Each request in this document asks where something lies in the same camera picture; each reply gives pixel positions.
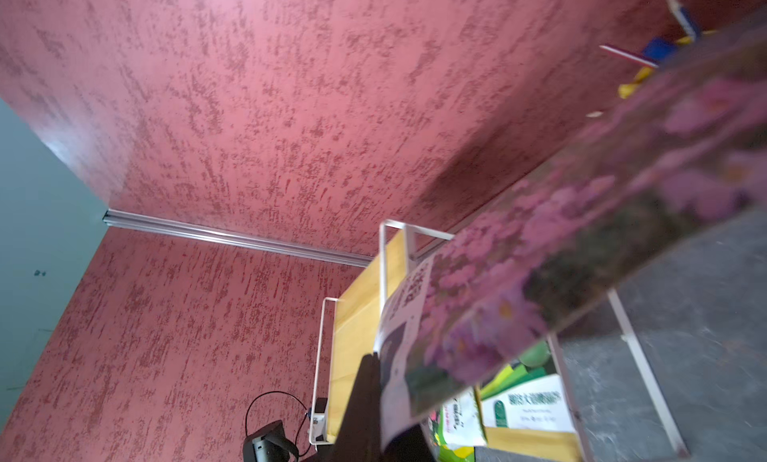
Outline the white wooden two-tier shelf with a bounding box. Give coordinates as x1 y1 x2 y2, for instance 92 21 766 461
322 219 690 459

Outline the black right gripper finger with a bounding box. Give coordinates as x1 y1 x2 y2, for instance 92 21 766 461
307 354 431 462

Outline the left aluminium corner post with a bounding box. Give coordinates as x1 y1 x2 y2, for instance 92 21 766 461
102 209 373 267

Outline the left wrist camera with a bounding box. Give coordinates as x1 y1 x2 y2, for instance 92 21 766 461
309 397 331 447

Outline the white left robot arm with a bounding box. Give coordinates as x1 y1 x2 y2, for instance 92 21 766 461
243 390 311 462

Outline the pink flower seed bag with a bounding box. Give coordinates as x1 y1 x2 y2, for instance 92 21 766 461
377 10 766 444

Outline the green lawn seed bag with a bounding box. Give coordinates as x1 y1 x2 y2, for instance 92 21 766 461
479 341 575 433

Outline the colourful flower seed bag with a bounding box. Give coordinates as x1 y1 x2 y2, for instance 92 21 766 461
427 388 487 462

